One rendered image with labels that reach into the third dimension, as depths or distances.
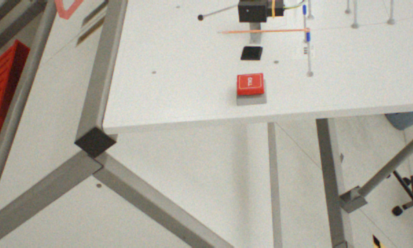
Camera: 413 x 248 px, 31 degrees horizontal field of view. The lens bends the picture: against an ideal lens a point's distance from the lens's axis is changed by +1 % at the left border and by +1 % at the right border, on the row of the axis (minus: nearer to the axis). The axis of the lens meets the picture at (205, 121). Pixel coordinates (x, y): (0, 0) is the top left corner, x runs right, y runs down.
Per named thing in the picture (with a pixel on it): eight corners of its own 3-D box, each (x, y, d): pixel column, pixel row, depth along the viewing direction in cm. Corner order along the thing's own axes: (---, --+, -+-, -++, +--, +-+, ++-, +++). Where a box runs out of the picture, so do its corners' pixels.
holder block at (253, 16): (242, 11, 153) (240, -6, 150) (269, 11, 152) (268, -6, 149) (239, 23, 150) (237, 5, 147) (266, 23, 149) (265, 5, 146)
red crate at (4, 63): (-32, 138, 235) (-4, 116, 229) (-8, 60, 263) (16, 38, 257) (43, 182, 250) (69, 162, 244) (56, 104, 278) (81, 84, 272)
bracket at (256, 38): (252, 31, 156) (250, 10, 153) (263, 31, 155) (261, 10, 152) (248, 43, 153) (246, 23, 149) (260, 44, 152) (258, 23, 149)
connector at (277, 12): (261, 9, 151) (260, 1, 150) (285, 7, 150) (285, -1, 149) (260, 17, 149) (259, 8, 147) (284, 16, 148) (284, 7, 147)
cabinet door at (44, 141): (-15, 218, 162) (89, 141, 146) (36, 69, 203) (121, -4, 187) (-8, 223, 163) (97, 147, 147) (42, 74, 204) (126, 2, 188)
